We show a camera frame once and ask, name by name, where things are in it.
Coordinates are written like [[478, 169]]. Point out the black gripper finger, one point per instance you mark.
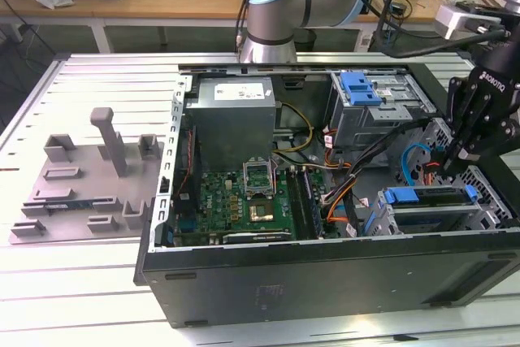
[[501, 135], [467, 119]]

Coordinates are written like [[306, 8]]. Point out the hard disk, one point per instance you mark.
[[400, 195]]

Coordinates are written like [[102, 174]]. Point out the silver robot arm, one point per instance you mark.
[[276, 9]]

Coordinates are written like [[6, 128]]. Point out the grey disk bay cage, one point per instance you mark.
[[447, 209]]

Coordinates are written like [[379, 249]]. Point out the grey optical drive cage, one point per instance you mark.
[[365, 123]]

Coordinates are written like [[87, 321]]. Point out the blue drive latch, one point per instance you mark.
[[357, 89]]

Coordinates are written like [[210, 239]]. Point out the installed RAM stick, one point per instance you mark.
[[315, 205]]

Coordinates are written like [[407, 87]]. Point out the black RAM slots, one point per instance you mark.
[[296, 200]]

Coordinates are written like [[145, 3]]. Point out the black open PC case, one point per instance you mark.
[[325, 282]]

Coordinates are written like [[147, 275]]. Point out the black table slot clip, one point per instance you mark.
[[404, 337]]

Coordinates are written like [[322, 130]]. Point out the CPU socket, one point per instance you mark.
[[260, 211]]

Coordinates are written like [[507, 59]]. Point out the grey power supply unit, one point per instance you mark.
[[227, 119]]

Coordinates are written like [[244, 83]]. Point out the black graphics card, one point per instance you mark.
[[256, 237]]

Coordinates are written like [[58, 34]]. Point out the green motherboard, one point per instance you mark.
[[219, 200]]

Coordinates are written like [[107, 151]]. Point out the wooden desk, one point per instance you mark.
[[134, 1]]

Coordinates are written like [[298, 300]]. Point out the grey parts rack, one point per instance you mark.
[[81, 184]]

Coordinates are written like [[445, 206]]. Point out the RAM stick with blue label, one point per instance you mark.
[[61, 205]]

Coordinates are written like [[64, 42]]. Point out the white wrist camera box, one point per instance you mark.
[[451, 22]]

